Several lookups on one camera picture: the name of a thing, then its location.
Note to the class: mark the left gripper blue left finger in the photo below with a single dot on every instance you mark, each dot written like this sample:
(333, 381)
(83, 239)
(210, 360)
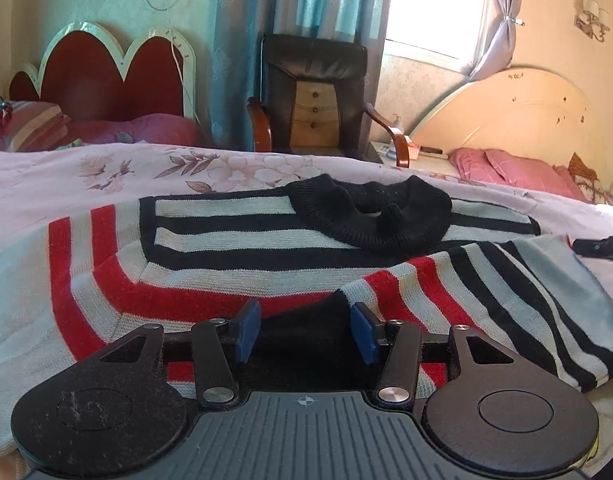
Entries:
(219, 348)

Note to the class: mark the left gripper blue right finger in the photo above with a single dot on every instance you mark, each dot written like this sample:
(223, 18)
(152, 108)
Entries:
(392, 351)

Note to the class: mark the striped knit sweater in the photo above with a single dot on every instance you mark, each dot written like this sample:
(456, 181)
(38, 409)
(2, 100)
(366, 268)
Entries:
(306, 251)

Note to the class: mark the pink pillow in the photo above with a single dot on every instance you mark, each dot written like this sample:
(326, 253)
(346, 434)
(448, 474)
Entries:
(500, 167)

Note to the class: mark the cream arched headboard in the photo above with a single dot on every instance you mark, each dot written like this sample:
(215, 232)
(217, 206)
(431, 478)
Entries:
(526, 112)

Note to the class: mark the bedside table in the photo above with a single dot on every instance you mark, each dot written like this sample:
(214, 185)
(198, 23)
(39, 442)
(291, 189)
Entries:
(379, 152)

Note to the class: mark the maroon blanket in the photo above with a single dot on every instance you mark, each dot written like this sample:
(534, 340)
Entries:
(154, 128)

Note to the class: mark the small wooden drawer chest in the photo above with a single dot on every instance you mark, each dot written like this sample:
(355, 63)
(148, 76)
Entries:
(315, 121)

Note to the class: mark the pink floral bed quilt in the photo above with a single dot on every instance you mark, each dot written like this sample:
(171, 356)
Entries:
(130, 410)

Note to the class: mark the grey tied curtain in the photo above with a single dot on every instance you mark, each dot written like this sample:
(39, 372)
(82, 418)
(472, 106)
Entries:
(501, 46)

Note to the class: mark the black leather armchair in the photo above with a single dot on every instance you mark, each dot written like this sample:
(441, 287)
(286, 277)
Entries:
(285, 60)

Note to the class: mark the red heart-shaped headboard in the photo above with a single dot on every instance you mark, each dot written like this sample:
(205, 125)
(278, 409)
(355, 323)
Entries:
(90, 76)

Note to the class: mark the teal curtain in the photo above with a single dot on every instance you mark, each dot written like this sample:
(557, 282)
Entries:
(240, 25)

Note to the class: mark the wall lamp sconce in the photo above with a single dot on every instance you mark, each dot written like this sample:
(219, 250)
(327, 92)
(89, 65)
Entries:
(592, 20)

